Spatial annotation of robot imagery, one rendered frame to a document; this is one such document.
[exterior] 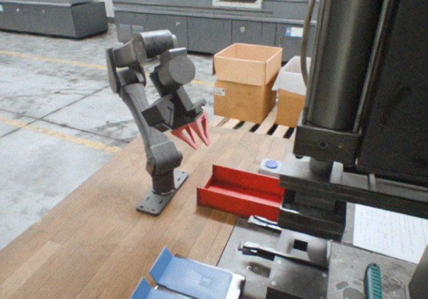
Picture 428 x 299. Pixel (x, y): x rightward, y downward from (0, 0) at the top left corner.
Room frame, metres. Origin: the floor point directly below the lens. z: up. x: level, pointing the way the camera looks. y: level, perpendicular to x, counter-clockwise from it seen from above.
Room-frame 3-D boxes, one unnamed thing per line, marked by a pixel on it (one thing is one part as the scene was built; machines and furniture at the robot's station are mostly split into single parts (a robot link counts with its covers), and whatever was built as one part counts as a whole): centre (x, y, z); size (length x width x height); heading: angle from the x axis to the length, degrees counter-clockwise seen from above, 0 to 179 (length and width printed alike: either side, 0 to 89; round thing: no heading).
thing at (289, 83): (2.80, -0.93, 0.40); 0.69 x 0.60 x 0.50; 155
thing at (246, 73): (3.01, -0.34, 0.43); 0.59 x 0.54 x 0.58; 155
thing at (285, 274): (0.44, -0.18, 0.98); 0.20 x 0.10 x 0.01; 159
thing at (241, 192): (0.69, -0.10, 0.93); 0.25 x 0.12 x 0.06; 69
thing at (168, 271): (0.43, 0.04, 0.93); 0.15 x 0.07 x 0.03; 70
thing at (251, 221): (0.52, -0.12, 0.98); 0.07 x 0.02 x 0.01; 69
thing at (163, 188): (0.73, 0.14, 0.94); 0.20 x 0.07 x 0.08; 159
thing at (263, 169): (0.83, -0.18, 0.90); 0.07 x 0.07 x 0.06; 69
